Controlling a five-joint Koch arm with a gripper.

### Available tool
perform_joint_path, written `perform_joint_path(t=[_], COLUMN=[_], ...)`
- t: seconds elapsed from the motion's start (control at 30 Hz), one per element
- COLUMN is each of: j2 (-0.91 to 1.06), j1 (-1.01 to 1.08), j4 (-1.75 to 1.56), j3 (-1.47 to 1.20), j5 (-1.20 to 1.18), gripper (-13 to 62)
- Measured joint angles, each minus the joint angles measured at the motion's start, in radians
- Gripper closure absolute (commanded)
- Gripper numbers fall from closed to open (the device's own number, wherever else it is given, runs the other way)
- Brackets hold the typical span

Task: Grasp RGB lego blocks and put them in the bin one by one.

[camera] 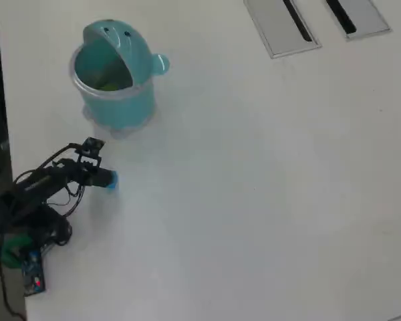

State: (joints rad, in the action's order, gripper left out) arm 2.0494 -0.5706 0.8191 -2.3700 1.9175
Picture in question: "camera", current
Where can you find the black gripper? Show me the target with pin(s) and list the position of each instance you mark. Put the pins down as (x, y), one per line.
(87, 175)

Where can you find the blue lego block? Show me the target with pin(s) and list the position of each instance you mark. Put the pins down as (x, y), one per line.
(115, 185)

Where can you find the green lego block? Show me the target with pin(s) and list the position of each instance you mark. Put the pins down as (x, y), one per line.
(109, 87)

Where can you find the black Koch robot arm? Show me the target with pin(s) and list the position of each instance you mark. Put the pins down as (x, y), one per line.
(36, 187)

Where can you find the teal whale-shaped bin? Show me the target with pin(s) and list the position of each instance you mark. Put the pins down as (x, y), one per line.
(120, 103)

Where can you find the black robot wiring bundle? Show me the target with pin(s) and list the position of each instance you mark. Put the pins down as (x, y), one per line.
(74, 200)

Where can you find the blue controller circuit board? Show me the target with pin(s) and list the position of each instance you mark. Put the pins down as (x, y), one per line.
(34, 272)

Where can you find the green table clamp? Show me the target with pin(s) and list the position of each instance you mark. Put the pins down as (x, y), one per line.
(6, 250)

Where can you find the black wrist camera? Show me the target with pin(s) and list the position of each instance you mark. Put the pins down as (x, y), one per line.
(93, 147)

